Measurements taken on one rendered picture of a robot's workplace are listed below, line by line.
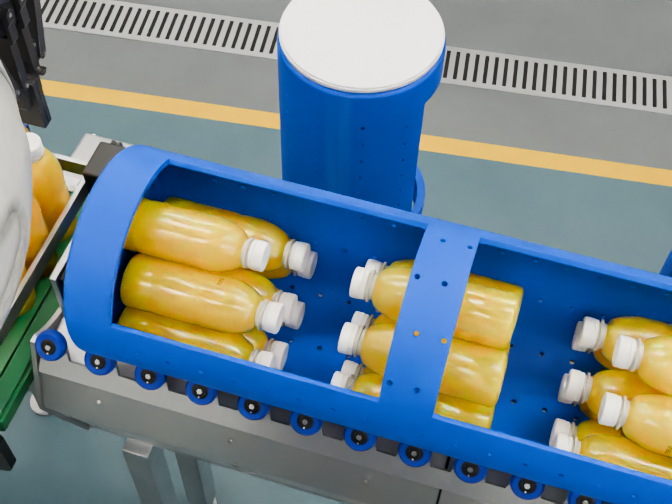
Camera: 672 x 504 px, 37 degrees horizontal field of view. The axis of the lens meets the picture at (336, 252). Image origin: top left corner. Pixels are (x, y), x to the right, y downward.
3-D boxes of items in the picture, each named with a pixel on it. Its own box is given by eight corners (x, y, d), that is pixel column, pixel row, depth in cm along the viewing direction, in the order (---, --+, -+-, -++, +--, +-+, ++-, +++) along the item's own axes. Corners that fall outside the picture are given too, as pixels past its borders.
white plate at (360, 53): (345, 114, 158) (344, 119, 159) (479, 42, 167) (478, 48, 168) (246, 15, 170) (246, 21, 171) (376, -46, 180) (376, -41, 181)
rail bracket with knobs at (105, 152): (128, 233, 161) (117, 192, 152) (86, 221, 162) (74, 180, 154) (152, 186, 166) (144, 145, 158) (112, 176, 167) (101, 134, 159)
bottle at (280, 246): (148, 240, 133) (282, 276, 130) (163, 189, 134) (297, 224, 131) (163, 249, 140) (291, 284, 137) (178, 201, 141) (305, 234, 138)
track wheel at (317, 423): (324, 411, 134) (327, 405, 135) (291, 402, 134) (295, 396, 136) (317, 441, 135) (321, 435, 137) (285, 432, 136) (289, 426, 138)
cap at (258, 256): (249, 243, 125) (263, 247, 125) (258, 234, 129) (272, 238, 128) (244, 272, 126) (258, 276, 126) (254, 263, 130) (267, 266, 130)
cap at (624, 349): (638, 339, 118) (623, 335, 118) (629, 371, 118) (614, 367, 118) (633, 337, 122) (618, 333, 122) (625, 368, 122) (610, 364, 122)
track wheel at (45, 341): (64, 337, 139) (70, 332, 141) (34, 328, 140) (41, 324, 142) (60, 366, 141) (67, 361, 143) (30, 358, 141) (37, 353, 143)
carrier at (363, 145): (334, 386, 230) (431, 323, 240) (344, 122, 158) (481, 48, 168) (264, 300, 243) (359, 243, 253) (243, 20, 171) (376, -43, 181)
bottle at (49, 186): (86, 216, 162) (63, 139, 147) (65, 250, 158) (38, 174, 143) (47, 204, 164) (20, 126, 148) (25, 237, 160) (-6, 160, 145)
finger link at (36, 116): (35, 80, 110) (32, 85, 109) (49, 124, 116) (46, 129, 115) (10, 74, 110) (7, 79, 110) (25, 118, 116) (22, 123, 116)
